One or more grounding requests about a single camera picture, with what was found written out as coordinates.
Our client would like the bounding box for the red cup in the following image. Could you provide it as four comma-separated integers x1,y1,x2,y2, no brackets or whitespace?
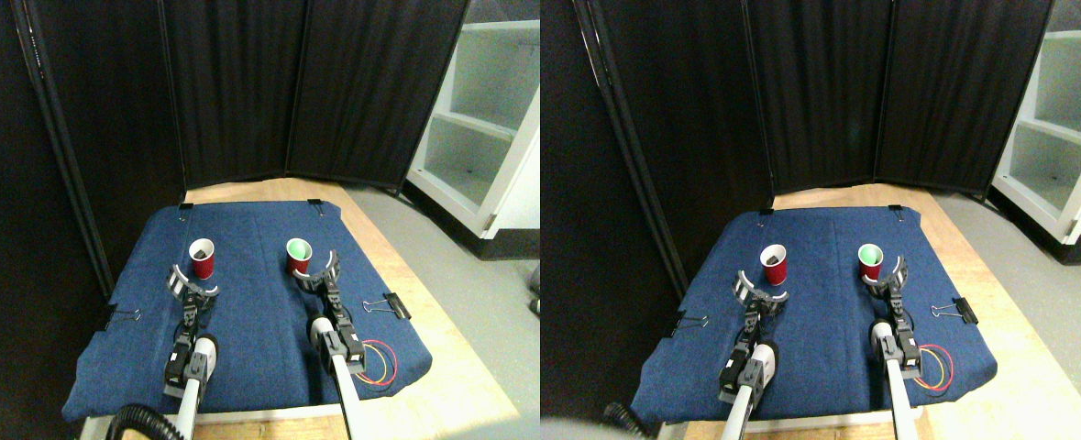
760,244,789,284
285,237,313,274
189,238,216,280
857,243,885,281

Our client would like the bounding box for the dark blue cloth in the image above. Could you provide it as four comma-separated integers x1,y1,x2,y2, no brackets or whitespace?
61,197,433,423
624,203,999,429

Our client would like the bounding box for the black curtain stand pole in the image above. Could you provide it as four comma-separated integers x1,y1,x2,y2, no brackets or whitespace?
10,0,112,296
572,0,689,296

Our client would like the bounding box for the yellow wire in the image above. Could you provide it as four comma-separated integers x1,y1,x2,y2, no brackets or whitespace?
363,345,392,382
920,349,950,388

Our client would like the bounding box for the red wire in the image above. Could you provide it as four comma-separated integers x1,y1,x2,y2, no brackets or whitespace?
918,344,956,393
361,339,400,387

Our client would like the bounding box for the black ribbed hose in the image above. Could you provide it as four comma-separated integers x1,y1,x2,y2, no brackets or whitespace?
602,403,642,434
105,403,183,440

